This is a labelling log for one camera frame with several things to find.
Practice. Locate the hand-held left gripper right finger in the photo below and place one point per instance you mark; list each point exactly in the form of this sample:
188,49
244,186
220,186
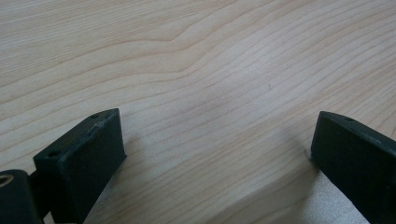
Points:
358,165

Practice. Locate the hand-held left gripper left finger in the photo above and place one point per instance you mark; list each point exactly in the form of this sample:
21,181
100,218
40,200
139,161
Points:
82,166

